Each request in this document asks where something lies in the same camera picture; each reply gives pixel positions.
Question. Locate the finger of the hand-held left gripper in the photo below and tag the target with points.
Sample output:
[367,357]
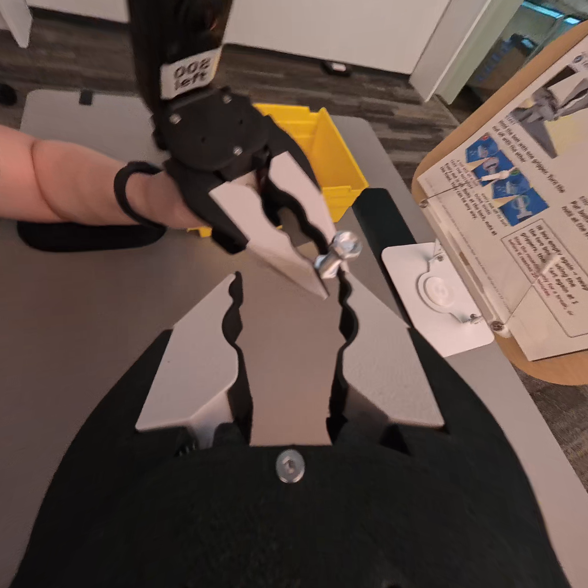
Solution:
[262,234]
[303,193]

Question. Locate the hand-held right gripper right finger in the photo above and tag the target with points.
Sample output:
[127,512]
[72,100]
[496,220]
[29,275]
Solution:
[390,367]

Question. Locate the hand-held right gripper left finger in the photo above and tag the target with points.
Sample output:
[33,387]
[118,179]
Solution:
[193,367]

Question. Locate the yellow bin with black divider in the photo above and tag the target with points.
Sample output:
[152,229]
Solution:
[340,160]

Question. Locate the person's left forearm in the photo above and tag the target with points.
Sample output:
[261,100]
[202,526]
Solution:
[18,174]

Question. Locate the person's left hand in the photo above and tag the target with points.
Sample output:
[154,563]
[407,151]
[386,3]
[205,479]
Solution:
[92,183]

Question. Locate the black flat table mat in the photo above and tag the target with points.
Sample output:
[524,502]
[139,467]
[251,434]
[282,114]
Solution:
[381,216]

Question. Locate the white metal stand base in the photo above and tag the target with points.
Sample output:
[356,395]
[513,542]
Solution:
[413,285]

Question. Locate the instruction sheet on wooden board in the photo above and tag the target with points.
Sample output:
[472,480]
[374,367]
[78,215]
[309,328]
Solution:
[551,367]

